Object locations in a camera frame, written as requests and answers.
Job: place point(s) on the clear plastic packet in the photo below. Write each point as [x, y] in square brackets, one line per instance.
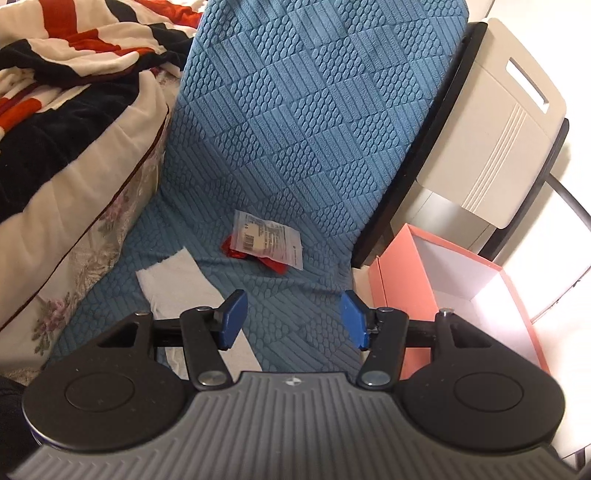
[272, 240]

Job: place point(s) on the white tissue paper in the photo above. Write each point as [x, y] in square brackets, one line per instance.
[175, 281]

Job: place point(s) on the beige folding chair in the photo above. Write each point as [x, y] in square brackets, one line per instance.
[498, 115]

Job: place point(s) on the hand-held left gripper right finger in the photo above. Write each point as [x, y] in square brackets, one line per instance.
[353, 321]

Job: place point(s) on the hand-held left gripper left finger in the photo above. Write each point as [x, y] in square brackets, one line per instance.
[231, 323]

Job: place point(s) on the pink cardboard box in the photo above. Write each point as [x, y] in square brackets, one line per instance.
[397, 277]

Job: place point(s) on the blue quilted chair cover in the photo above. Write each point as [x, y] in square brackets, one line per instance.
[300, 138]

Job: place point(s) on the red white black striped blanket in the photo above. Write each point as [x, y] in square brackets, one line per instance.
[60, 129]

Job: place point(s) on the cream floral bed quilt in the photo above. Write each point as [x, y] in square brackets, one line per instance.
[69, 207]

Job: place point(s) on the red printed snack packet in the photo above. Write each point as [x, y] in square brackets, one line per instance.
[231, 251]

